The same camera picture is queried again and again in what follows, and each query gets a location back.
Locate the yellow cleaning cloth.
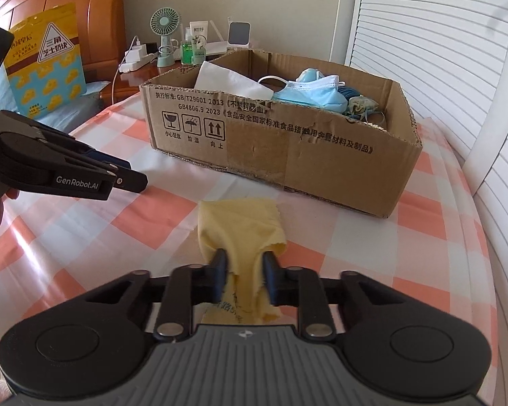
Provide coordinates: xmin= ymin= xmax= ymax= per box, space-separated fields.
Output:
xmin=198 ymin=198 xmax=287 ymax=325

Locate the white towel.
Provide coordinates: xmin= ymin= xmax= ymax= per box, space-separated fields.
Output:
xmin=194 ymin=62 xmax=273 ymax=100

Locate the blue floral sachet bag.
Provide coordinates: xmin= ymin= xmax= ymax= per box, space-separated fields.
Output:
xmin=345 ymin=95 xmax=386 ymax=128

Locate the blue surgical face mask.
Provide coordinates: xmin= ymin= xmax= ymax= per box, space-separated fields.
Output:
xmin=258 ymin=68 xmax=348 ymax=114

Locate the light blue bedsheet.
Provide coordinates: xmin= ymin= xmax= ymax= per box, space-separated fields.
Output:
xmin=0 ymin=65 xmax=110 ymax=133

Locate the yellow blue snack bag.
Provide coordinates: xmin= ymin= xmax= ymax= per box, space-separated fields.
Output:
xmin=4 ymin=3 xmax=86 ymax=119

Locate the wooden nightstand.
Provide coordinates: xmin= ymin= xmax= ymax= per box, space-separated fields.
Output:
xmin=100 ymin=61 xmax=182 ymax=107

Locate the orange white checkered cloth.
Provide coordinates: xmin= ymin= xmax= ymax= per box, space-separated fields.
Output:
xmin=0 ymin=90 xmax=499 ymax=406

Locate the white power strip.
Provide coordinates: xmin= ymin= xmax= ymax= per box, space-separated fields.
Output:
xmin=118 ymin=44 xmax=157 ymax=73

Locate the green bottle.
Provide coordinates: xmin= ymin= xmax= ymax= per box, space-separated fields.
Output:
xmin=181 ymin=27 xmax=193 ymax=65

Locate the brown cardboard box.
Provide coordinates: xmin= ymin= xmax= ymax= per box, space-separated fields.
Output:
xmin=140 ymin=49 xmax=422 ymax=218

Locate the green handheld fan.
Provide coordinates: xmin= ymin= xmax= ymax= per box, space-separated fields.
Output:
xmin=149 ymin=6 xmax=181 ymax=68

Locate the phone stand with screen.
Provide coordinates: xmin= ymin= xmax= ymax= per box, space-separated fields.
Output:
xmin=227 ymin=20 xmax=251 ymax=49

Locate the white louvered closet door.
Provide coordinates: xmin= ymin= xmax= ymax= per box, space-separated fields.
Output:
xmin=329 ymin=0 xmax=508 ymax=405

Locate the white charging cable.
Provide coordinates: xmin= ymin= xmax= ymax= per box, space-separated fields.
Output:
xmin=110 ymin=35 xmax=142 ymax=105

